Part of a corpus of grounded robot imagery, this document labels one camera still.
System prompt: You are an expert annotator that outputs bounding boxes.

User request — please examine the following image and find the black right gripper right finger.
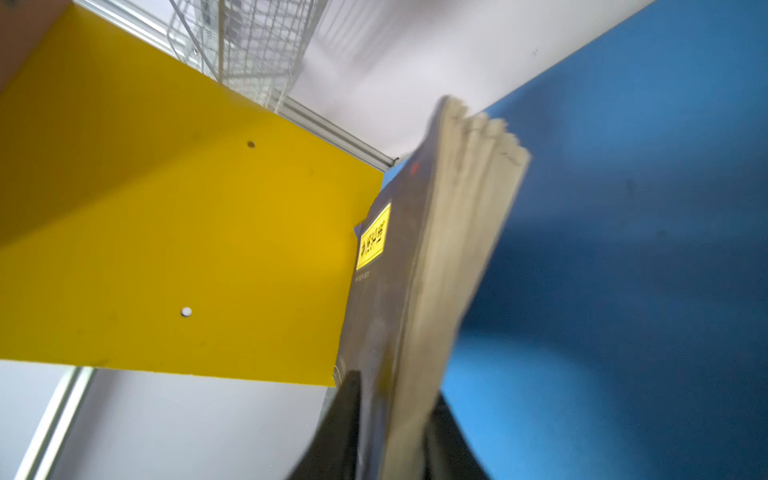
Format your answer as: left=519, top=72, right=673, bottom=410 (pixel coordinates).
left=423, top=395, right=489, bottom=480

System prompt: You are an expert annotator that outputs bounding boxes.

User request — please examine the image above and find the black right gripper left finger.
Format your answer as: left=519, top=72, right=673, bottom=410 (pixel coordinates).
left=288, top=371, right=362, bottom=480

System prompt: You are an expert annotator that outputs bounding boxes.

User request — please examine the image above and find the navy book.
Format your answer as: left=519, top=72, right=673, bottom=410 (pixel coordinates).
left=334, top=96, right=531, bottom=479

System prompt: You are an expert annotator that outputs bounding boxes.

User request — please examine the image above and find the yellow wooden bookshelf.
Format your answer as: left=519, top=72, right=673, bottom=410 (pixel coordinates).
left=0, top=0, right=768, bottom=480

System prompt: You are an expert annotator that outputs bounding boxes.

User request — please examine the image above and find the white wire basket rear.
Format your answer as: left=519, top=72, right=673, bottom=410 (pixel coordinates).
left=167, top=0, right=327, bottom=112

